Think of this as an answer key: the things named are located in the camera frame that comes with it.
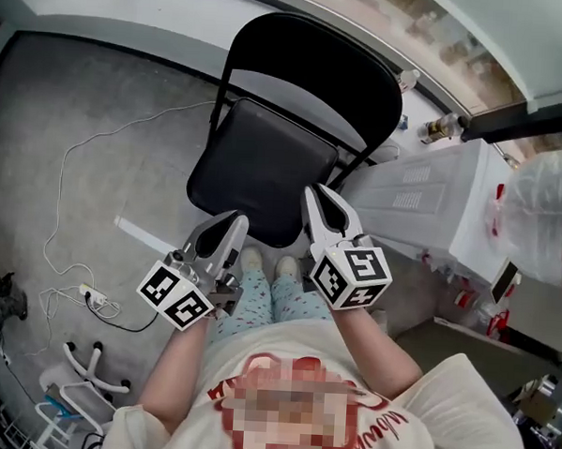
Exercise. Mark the white power strip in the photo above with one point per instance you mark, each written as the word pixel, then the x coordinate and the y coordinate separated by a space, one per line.
pixel 94 295

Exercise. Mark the person's right forearm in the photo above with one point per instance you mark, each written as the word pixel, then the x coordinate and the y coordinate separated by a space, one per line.
pixel 377 355

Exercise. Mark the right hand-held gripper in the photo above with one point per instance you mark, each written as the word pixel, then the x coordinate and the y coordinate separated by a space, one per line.
pixel 351 279

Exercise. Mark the white office chair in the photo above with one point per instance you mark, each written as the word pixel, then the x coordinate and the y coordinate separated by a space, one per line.
pixel 84 396

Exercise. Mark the plastic-wrapped full water jug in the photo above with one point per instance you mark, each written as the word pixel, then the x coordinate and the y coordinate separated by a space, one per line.
pixel 545 209

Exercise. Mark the smartphone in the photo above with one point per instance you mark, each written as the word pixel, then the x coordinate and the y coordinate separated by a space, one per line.
pixel 504 282

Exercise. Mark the black folding chair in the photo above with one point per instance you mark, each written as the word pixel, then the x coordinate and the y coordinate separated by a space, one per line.
pixel 265 171

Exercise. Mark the cream shirt with red print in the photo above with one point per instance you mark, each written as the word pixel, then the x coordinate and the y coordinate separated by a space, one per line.
pixel 463 416

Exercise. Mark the cardboard box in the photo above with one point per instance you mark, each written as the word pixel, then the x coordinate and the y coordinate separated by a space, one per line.
pixel 539 403

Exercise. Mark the clear bottle with dark liquid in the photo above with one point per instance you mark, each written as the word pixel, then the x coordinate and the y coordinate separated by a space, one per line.
pixel 441 128

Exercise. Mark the light blue star-print trousers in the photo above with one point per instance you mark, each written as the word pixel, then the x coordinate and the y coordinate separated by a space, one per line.
pixel 253 306

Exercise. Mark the white roller blind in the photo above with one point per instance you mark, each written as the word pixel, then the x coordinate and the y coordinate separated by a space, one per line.
pixel 530 44

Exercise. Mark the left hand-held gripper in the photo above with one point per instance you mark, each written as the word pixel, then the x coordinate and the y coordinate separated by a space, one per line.
pixel 174 295

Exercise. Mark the white water dispenser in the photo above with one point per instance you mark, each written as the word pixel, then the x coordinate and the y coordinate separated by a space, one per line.
pixel 428 203

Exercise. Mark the olive green board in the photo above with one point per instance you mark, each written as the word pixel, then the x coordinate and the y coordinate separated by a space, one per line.
pixel 467 350

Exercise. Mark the person's left forearm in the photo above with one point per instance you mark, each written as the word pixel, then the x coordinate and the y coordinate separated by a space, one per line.
pixel 174 377

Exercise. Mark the white flat floor strip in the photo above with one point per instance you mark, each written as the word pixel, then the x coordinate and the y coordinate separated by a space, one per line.
pixel 139 232

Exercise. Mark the white slipper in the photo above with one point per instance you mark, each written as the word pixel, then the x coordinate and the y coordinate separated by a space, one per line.
pixel 287 267
pixel 252 260

